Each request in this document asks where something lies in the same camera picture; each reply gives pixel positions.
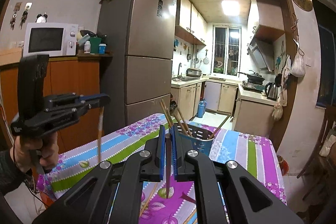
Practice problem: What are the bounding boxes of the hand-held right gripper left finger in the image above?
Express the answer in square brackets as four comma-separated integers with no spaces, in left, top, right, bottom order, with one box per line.
[31,125,166,224]

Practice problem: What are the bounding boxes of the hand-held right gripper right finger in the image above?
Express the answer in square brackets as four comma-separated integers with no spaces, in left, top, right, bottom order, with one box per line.
[169,126,306,224]

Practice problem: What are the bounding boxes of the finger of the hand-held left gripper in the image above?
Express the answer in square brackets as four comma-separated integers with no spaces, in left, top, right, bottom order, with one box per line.
[43,93,111,106]
[45,102,107,120]

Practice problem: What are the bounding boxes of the blue perforated utensil holder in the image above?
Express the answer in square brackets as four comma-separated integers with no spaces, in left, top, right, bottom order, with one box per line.
[178,122,216,159]

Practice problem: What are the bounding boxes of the dark brown chopstick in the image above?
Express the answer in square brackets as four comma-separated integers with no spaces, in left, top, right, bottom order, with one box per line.
[165,134,172,199]

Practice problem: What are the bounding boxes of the light bamboo chopstick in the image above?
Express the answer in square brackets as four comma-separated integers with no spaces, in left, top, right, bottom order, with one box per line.
[139,183,159,217]
[97,106,105,165]

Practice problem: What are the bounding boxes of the bunch of wooden chopsticks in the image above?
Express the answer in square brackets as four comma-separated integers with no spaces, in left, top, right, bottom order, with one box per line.
[160,99,219,140]

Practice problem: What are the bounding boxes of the person's left hand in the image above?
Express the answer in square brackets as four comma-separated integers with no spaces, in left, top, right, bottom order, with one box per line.
[13,132,59,174]

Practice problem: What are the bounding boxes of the orange wooden cabinet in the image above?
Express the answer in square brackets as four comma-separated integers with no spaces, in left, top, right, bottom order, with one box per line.
[0,53,113,159]

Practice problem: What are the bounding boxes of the cardboard box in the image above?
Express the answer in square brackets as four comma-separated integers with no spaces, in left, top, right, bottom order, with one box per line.
[0,49,23,65]

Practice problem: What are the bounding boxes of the white microwave oven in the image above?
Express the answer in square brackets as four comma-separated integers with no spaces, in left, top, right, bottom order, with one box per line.
[23,22,79,57]

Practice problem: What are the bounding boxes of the grey refrigerator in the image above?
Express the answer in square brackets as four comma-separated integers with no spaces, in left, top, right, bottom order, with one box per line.
[97,0,177,132]

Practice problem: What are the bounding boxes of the floral striped tablecloth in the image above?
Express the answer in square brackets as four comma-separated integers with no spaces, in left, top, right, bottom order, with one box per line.
[37,113,286,224]

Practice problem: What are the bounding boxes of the panda alarm clock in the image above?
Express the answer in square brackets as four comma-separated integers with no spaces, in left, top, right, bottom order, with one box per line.
[35,13,49,24]

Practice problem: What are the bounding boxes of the hanging feather ornament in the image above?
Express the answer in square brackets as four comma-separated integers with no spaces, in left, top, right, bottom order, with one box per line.
[20,2,32,29]
[9,2,19,30]

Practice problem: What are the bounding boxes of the beige kitchen base cabinets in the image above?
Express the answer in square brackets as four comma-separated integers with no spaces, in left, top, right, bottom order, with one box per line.
[171,77,276,135]

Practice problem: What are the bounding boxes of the kitchen sink faucet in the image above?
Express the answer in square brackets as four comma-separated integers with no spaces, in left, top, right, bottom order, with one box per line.
[172,63,189,83]

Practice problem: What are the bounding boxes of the gas stove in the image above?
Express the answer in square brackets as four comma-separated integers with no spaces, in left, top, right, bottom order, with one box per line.
[241,82,265,92]

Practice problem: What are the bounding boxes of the red bucket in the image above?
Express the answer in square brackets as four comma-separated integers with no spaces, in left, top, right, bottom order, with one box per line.
[277,156,289,176]

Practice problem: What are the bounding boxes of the black wok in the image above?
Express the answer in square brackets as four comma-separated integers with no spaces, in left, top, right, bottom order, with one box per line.
[238,70,265,82]

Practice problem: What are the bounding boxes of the beige hanging cloth bag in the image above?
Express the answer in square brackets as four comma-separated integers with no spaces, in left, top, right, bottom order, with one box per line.
[272,88,288,121]

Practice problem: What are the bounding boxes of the steel electric kettle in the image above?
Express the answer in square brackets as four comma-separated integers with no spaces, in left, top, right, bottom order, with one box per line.
[265,81,279,101]

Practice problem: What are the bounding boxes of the barred kitchen window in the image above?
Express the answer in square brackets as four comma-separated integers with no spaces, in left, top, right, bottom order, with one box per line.
[213,26,241,75]

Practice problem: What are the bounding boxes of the steel range hood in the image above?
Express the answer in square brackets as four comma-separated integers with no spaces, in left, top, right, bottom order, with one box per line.
[247,38,275,72]

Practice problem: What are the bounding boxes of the hanging white cloth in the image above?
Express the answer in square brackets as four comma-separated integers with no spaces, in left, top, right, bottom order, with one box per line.
[274,55,292,88]

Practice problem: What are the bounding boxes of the dark wooden chair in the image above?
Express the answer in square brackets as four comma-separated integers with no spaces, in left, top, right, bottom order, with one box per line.
[297,106,336,201]

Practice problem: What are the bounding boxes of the white hanging plastic bag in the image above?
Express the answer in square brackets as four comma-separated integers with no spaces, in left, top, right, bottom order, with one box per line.
[291,52,306,77]

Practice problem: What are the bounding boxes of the beige cabinets above hood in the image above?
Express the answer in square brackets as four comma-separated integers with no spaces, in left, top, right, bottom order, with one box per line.
[248,0,285,39]

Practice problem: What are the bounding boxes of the dark window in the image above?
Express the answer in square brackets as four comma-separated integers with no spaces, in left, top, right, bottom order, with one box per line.
[316,25,336,109]

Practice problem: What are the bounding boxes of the black cord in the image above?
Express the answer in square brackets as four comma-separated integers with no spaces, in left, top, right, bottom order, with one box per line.
[16,153,42,197]

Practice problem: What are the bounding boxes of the beige wall cabinets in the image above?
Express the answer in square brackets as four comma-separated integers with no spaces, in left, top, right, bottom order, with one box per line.
[175,0,208,46]

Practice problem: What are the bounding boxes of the blue flower wall decal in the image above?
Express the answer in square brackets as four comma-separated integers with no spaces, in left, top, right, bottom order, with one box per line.
[274,42,285,69]

